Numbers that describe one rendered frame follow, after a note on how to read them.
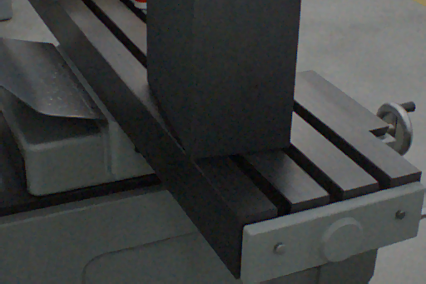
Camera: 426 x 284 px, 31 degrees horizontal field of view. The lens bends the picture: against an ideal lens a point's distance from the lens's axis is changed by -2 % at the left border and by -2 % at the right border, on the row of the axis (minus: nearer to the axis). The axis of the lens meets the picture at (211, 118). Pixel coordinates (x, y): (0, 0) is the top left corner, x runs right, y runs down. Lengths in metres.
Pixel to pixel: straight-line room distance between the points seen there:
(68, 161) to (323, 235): 0.47
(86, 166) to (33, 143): 0.09
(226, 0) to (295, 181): 0.20
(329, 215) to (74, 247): 0.53
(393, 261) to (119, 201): 1.32
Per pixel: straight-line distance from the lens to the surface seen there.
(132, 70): 1.08
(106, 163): 1.17
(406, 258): 2.39
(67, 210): 1.18
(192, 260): 1.33
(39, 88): 1.17
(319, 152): 0.88
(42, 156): 1.13
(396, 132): 1.62
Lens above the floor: 1.39
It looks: 27 degrees down
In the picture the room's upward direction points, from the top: 2 degrees clockwise
